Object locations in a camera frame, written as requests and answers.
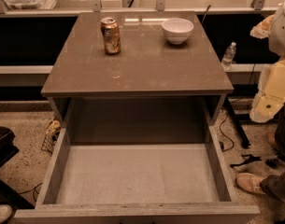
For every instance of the tan shoe right side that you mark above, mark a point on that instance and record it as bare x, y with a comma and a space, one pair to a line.
250, 183

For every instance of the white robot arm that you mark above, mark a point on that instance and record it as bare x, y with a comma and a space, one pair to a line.
270, 97

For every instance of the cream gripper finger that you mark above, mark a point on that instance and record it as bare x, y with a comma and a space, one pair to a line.
263, 108

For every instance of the black tripod leg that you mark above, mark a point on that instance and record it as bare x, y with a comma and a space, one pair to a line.
244, 140

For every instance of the open grey top drawer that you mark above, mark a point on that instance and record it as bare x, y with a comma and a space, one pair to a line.
138, 161

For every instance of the black furniture at left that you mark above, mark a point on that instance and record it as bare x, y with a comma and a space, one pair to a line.
7, 152

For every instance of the orange soda can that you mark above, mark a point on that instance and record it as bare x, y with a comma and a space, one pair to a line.
111, 35

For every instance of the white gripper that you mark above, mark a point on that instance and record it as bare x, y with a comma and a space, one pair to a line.
281, 34

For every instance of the clear plastic water bottle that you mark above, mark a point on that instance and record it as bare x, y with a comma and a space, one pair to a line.
228, 56

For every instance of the white shoe bottom left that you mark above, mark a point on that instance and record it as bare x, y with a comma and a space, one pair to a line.
5, 212

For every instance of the grey cabinet with glossy top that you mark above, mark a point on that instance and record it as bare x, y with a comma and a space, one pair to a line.
152, 92

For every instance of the white ceramic bowl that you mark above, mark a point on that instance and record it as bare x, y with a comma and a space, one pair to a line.
177, 30

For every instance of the small wire basket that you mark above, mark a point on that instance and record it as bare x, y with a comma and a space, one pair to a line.
51, 136

